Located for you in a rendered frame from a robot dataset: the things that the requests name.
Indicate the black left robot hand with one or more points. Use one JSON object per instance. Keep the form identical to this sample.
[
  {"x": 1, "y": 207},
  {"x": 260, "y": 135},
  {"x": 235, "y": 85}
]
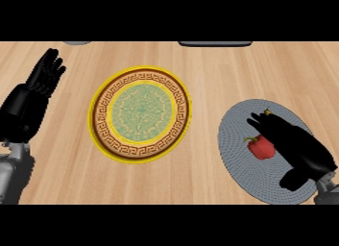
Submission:
[{"x": 27, "y": 102}]

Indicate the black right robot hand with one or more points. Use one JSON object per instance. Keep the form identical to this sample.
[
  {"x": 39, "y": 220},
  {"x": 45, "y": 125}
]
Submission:
[{"x": 297, "y": 144}]

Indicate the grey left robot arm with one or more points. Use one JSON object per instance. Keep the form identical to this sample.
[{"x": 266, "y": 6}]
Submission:
[{"x": 5, "y": 174}]

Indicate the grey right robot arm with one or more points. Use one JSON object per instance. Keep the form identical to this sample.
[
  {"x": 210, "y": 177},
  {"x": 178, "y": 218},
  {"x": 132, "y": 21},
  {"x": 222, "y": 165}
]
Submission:
[{"x": 331, "y": 189}]

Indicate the red bell pepper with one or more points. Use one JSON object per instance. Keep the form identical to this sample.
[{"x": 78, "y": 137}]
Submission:
[{"x": 262, "y": 148}]

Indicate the grey round placemat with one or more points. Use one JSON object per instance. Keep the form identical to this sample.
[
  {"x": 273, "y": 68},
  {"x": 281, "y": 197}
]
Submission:
[{"x": 253, "y": 169}]

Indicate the yellow patterned plate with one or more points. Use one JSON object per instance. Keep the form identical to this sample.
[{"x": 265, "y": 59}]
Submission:
[{"x": 141, "y": 114}]

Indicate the small yellow object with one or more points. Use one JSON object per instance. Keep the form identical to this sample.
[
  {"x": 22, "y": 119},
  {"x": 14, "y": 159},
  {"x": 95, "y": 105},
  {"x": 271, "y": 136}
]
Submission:
[{"x": 269, "y": 112}]

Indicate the grey rounded object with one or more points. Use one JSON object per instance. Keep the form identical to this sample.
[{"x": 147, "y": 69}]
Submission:
[{"x": 78, "y": 42}]

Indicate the dark grey flat object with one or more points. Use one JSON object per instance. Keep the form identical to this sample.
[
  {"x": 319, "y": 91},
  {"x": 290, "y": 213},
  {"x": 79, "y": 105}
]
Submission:
[{"x": 216, "y": 43}]

